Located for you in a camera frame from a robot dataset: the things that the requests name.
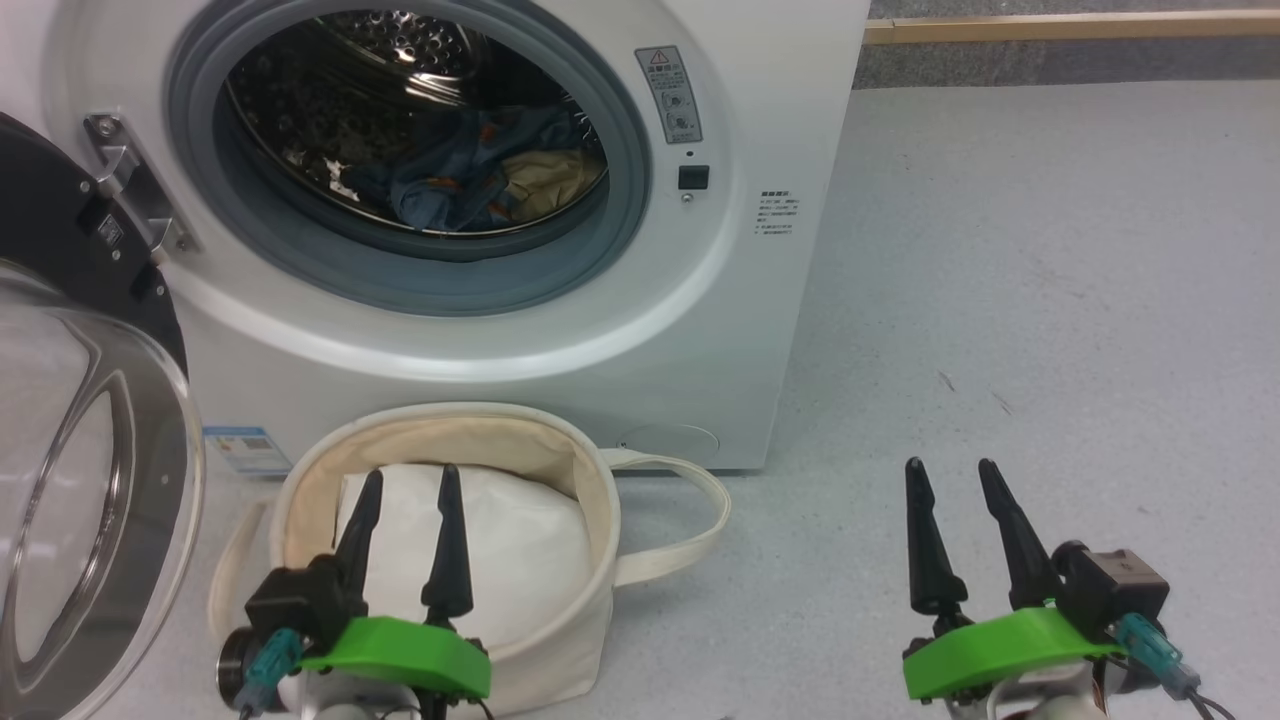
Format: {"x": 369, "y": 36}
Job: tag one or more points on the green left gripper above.
{"x": 400, "y": 655}

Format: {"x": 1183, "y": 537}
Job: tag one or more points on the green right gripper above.
{"x": 1000, "y": 650}

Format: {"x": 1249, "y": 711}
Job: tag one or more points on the blue printed garment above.
{"x": 440, "y": 175}

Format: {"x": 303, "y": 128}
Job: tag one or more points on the cream striped garment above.
{"x": 550, "y": 180}

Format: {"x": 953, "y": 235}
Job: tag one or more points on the black-rimmed glass washer door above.
{"x": 60, "y": 220}

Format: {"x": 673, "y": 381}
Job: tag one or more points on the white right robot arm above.
{"x": 1050, "y": 708}

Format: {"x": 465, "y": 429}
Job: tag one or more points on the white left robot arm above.
{"x": 350, "y": 708}

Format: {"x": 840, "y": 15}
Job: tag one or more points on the grey rubber door gasket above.
{"x": 400, "y": 280}

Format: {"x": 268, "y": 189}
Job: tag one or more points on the white front-load washing machine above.
{"x": 700, "y": 350}

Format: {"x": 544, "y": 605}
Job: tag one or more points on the steel washer drum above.
{"x": 300, "y": 100}

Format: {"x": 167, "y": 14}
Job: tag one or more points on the metal door hinge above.
{"x": 130, "y": 170}

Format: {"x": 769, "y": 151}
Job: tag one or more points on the black door latch socket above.
{"x": 693, "y": 178}

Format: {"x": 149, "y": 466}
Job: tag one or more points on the white pillow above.
{"x": 520, "y": 560}

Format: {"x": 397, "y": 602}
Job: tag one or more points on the blue energy label sticker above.
{"x": 247, "y": 450}

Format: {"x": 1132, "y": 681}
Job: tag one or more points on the cream canvas laundry basket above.
{"x": 570, "y": 640}

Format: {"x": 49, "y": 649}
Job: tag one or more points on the round filter cover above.
{"x": 670, "y": 445}

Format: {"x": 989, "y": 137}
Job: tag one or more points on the small printed text label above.
{"x": 774, "y": 215}

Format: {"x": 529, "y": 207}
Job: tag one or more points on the grey warning sticker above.
{"x": 670, "y": 95}

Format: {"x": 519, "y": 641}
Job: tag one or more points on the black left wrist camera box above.
{"x": 295, "y": 600}

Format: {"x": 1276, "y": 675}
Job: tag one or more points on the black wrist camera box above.
{"x": 1110, "y": 585}
{"x": 295, "y": 600}

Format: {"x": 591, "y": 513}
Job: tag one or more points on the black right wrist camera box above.
{"x": 1110, "y": 585}

